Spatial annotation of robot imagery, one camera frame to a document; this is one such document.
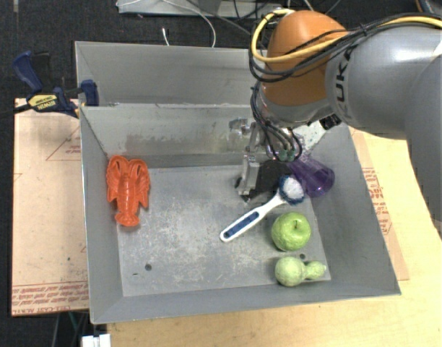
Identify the pale green toy gourd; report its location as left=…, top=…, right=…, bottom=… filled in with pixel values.
left=274, top=256, right=328, bottom=288

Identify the green apple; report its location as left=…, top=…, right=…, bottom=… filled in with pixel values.
left=271, top=212, right=312, bottom=252

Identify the orange toy lobster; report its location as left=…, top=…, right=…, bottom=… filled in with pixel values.
left=105, top=155, right=151, bottom=228

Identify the grey metal bin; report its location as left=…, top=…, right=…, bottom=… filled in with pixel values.
left=74, top=40, right=402, bottom=325

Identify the black cylinder on white bracket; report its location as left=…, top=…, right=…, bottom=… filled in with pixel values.
left=318, top=113, right=343, bottom=132

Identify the white and blue brush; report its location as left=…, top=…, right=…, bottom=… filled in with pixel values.
left=219, top=174, right=306, bottom=244

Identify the purple clear plastic cup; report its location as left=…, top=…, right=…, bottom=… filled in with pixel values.
left=286, top=153, right=336, bottom=199

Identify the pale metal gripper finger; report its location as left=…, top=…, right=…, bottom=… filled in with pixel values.
left=238, top=156, right=252, bottom=197
left=248, top=160, right=261, bottom=202

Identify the brown cardboard board, red print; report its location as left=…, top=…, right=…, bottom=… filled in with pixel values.
left=11, top=98, right=411, bottom=317

